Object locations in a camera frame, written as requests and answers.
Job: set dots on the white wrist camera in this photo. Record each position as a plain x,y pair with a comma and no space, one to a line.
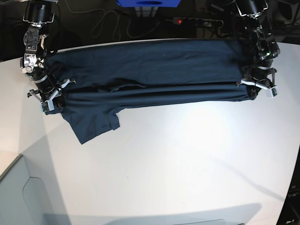
272,92
47,106

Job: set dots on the blue box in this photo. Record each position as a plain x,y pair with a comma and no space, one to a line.
148,3

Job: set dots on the black power strip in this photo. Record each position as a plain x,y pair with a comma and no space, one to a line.
200,22

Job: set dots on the dark blue T-shirt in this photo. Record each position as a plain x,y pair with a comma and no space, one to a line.
108,79

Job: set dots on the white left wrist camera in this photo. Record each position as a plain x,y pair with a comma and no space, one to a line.
272,92

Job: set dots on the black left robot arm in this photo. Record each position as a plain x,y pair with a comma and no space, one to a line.
261,41

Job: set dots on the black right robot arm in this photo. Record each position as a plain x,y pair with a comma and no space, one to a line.
38,14

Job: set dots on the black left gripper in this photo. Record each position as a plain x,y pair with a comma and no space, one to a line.
257,79

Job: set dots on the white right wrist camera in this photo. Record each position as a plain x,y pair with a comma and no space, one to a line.
47,106

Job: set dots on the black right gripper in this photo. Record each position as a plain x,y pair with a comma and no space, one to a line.
48,90

